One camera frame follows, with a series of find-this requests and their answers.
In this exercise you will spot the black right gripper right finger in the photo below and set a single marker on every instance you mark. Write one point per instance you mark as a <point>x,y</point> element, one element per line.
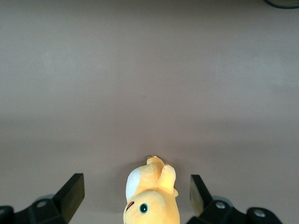
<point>210,214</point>

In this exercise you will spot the brown table cover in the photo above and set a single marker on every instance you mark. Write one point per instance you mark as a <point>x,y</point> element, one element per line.
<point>140,70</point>

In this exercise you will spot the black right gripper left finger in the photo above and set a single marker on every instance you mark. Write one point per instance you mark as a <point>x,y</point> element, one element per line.
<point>58,212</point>

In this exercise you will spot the yellow plush toy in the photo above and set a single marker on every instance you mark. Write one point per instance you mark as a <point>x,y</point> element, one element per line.
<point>154,200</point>

